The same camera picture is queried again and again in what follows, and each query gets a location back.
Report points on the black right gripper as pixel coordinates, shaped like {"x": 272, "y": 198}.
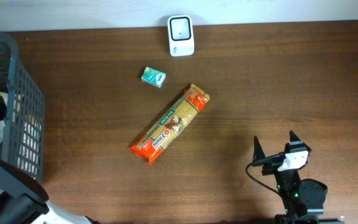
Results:
{"x": 271, "y": 166}

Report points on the orange spaghetti packet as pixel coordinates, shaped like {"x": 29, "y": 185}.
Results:
{"x": 171, "y": 124}

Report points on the green tissue pack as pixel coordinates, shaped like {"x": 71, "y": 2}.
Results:
{"x": 153, "y": 77}

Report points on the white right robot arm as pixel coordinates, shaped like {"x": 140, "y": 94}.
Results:
{"x": 303, "y": 199}

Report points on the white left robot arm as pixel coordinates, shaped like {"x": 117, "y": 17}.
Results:
{"x": 24, "y": 200}

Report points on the white barcode scanner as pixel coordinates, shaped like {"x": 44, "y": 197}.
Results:
{"x": 180, "y": 36}

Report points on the grey plastic basket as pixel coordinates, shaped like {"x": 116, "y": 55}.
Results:
{"x": 23, "y": 125}

